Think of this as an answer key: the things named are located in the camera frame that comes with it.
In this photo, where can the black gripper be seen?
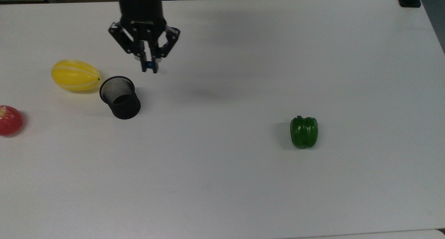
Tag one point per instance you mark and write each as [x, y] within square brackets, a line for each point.
[142, 13]

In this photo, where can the blue marker pen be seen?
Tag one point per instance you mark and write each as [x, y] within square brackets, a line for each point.
[149, 65]

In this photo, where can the black mesh pen holder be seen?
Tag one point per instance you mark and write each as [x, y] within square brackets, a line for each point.
[123, 106]

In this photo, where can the yellow striped melon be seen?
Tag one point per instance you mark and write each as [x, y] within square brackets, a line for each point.
[74, 75]

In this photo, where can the red apple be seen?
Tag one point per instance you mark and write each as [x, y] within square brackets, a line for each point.
[9, 121]

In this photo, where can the green bell pepper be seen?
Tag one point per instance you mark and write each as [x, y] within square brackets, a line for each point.
[304, 132]

